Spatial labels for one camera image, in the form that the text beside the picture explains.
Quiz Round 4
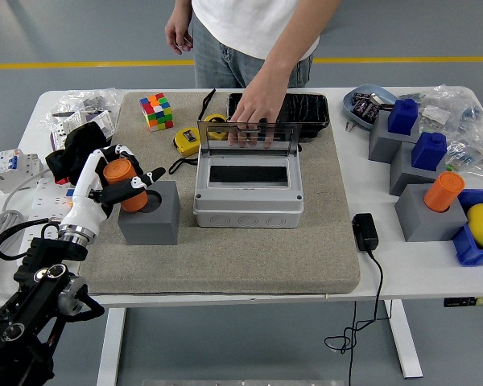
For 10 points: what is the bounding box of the white circuit breaker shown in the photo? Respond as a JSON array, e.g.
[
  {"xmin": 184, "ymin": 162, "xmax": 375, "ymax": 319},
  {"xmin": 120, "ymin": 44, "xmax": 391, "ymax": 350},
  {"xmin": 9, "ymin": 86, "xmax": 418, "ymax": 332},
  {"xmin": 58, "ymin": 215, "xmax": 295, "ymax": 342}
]
[{"xmin": 0, "ymin": 147, "xmax": 44, "ymax": 195}]

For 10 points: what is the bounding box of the grey plastic junction box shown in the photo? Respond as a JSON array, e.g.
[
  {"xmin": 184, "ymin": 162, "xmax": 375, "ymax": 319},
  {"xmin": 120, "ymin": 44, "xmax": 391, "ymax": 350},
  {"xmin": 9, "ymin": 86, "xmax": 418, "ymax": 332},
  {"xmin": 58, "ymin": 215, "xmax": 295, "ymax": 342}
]
[{"xmin": 192, "ymin": 151, "xmax": 305, "ymax": 229}]

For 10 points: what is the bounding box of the person's left hand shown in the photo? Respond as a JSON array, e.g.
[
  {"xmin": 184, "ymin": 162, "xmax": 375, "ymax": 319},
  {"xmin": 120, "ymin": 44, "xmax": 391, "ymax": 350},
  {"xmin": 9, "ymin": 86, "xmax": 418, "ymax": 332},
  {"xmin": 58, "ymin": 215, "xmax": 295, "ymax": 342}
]
[{"xmin": 227, "ymin": 72, "xmax": 291, "ymax": 149}]

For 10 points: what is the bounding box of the black table control panel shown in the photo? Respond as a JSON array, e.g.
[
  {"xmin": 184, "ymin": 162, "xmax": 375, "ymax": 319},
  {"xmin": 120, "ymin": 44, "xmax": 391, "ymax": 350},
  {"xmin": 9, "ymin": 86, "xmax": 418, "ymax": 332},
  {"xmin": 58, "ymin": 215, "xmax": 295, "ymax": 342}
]
[{"xmin": 444, "ymin": 296, "xmax": 483, "ymax": 309}]

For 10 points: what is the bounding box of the white power strip with cord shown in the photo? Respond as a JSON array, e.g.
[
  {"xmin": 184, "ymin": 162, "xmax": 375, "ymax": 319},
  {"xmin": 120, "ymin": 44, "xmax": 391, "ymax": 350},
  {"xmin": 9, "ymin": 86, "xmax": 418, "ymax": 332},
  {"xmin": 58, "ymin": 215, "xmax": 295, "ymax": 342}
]
[{"xmin": 0, "ymin": 168, "xmax": 76, "ymax": 298}]

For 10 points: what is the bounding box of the black cloth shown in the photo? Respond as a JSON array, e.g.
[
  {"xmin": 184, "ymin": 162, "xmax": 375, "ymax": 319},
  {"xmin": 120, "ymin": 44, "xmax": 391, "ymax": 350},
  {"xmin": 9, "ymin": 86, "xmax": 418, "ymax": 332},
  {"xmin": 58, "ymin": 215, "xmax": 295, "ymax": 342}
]
[{"xmin": 44, "ymin": 122, "xmax": 110, "ymax": 187}]

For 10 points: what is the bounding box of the blue plastic block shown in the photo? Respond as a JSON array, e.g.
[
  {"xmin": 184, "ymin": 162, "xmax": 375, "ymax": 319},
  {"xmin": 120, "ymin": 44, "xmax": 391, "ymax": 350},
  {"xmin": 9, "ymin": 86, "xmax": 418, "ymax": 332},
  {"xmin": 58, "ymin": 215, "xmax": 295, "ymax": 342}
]
[
  {"xmin": 411, "ymin": 131, "xmax": 448, "ymax": 170},
  {"xmin": 387, "ymin": 98, "xmax": 419, "ymax": 136}
]

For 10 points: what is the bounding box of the yellow tape measure 5m print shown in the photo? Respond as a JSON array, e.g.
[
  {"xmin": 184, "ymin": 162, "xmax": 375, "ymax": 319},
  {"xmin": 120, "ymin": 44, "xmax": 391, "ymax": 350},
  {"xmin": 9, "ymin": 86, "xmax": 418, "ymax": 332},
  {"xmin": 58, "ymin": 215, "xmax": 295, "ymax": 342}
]
[{"xmin": 196, "ymin": 88, "xmax": 229, "ymax": 140}]

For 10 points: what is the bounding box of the orange cylinder battery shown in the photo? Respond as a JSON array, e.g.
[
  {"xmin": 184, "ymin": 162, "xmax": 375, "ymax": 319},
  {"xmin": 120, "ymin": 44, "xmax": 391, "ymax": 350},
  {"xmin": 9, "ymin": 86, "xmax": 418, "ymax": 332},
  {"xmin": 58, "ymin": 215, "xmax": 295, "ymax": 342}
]
[
  {"xmin": 102, "ymin": 158, "xmax": 149, "ymax": 213},
  {"xmin": 423, "ymin": 170, "xmax": 466, "ymax": 213}
]

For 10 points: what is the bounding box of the grey-brown fabric mat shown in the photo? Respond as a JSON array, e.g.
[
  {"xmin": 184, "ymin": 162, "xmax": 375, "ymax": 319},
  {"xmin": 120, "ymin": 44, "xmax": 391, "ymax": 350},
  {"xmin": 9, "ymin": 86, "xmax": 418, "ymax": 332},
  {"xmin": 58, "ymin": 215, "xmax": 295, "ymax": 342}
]
[{"xmin": 76, "ymin": 91, "xmax": 361, "ymax": 295}]

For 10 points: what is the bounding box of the clear plastic bag of parts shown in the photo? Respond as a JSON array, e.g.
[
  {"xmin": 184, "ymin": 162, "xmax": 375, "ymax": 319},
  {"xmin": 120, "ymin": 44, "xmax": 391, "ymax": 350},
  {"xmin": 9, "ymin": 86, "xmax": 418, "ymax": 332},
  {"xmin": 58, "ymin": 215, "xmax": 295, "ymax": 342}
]
[
  {"xmin": 398, "ymin": 83, "xmax": 483, "ymax": 133},
  {"xmin": 444, "ymin": 127, "xmax": 483, "ymax": 178},
  {"xmin": 39, "ymin": 87, "xmax": 124, "ymax": 129}
]

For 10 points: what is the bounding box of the blue-grey dish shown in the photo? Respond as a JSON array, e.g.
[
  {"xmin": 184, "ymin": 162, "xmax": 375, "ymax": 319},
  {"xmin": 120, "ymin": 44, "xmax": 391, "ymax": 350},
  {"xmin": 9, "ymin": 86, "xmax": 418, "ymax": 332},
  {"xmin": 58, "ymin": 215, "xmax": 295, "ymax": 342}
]
[{"xmin": 342, "ymin": 84, "xmax": 398, "ymax": 130}]

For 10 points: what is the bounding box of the smoked transparent box lid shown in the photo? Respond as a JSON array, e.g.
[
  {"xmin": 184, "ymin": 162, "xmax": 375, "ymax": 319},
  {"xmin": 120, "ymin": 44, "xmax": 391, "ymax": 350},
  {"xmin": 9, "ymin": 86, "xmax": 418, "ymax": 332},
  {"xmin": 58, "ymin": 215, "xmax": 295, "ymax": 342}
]
[{"xmin": 196, "ymin": 119, "xmax": 303, "ymax": 161}]

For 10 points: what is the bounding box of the grey block with round hole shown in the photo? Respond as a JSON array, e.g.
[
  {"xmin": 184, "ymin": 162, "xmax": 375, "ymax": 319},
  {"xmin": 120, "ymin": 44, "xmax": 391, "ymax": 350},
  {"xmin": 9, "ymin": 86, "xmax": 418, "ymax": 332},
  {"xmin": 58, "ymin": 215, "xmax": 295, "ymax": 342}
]
[
  {"xmin": 117, "ymin": 179, "xmax": 180, "ymax": 246},
  {"xmin": 394, "ymin": 183, "xmax": 469, "ymax": 243}
]

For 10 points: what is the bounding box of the black power adapter with cord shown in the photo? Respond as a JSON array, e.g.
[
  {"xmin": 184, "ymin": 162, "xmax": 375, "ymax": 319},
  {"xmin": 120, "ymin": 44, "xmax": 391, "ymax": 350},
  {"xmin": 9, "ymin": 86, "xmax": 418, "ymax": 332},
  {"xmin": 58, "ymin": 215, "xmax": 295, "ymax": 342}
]
[{"xmin": 324, "ymin": 212, "xmax": 394, "ymax": 386}]

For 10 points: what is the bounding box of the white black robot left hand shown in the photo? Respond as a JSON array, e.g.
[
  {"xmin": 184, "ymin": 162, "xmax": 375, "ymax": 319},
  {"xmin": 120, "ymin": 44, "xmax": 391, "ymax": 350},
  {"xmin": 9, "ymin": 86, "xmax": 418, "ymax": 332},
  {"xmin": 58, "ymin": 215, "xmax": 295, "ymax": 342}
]
[{"xmin": 59, "ymin": 143, "xmax": 167, "ymax": 239}]

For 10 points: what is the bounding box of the yellow tape measure black label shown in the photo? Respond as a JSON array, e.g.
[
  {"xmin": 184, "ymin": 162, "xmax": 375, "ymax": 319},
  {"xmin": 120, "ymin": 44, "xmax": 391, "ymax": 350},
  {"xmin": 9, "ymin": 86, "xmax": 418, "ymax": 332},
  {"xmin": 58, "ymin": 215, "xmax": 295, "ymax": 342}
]
[{"xmin": 167, "ymin": 127, "xmax": 202, "ymax": 175}]

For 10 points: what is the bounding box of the blue plastic bin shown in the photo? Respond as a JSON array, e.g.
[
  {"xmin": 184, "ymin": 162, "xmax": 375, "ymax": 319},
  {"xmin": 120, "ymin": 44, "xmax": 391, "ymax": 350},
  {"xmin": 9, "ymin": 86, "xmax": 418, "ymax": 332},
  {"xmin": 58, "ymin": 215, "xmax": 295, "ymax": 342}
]
[{"xmin": 452, "ymin": 188, "xmax": 483, "ymax": 267}]

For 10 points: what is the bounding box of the person's right hand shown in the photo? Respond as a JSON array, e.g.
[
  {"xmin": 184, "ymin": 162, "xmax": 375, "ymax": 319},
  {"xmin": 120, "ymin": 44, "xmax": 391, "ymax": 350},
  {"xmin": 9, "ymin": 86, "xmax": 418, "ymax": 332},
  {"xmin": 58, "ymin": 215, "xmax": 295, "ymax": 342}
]
[{"xmin": 164, "ymin": 14, "xmax": 195, "ymax": 55}]

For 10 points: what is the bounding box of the white purple package box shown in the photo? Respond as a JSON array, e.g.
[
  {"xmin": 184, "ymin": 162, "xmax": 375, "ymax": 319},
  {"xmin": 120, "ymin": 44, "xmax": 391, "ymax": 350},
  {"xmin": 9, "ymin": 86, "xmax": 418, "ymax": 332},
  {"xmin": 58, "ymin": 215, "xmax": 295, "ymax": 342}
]
[{"xmin": 48, "ymin": 109, "xmax": 116, "ymax": 152}]

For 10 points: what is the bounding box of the white table leg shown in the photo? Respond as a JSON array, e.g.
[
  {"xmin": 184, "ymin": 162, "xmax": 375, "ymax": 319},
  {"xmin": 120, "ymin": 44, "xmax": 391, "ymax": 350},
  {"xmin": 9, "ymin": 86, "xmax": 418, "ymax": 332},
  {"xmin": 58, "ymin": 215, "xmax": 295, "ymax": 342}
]
[
  {"xmin": 96, "ymin": 308, "xmax": 126, "ymax": 386},
  {"xmin": 384, "ymin": 299, "xmax": 423, "ymax": 379}
]

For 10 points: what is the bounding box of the grey block holder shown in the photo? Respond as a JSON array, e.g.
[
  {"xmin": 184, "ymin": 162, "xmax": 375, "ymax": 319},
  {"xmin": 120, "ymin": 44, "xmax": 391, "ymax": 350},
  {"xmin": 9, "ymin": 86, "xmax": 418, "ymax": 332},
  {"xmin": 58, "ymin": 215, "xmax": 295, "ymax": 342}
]
[
  {"xmin": 389, "ymin": 141, "xmax": 448, "ymax": 197},
  {"xmin": 368, "ymin": 110, "xmax": 422, "ymax": 164}
]

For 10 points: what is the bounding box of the black plastic tray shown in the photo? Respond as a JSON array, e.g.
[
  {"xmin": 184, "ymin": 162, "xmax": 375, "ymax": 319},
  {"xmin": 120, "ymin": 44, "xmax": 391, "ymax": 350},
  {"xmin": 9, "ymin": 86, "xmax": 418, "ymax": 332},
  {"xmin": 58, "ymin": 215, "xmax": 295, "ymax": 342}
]
[{"xmin": 226, "ymin": 92, "xmax": 331, "ymax": 142}]

